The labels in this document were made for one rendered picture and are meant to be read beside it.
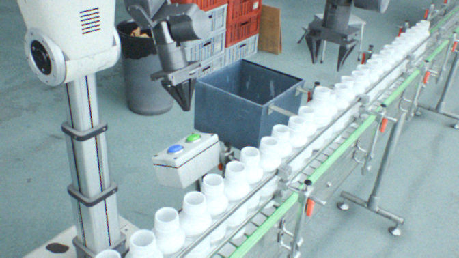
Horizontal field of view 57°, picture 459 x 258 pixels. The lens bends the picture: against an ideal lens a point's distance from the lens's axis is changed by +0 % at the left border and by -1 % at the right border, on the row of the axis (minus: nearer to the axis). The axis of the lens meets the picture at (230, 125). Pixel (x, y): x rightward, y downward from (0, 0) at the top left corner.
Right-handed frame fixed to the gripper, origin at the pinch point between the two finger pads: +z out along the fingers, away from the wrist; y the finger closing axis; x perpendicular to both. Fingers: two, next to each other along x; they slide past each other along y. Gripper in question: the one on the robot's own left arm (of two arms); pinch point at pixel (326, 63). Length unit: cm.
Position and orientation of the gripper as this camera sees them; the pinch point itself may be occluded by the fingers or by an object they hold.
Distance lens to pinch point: 103.3
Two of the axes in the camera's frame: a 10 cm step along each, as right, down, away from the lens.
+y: -8.0, -3.6, 4.8
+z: -0.7, 8.5, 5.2
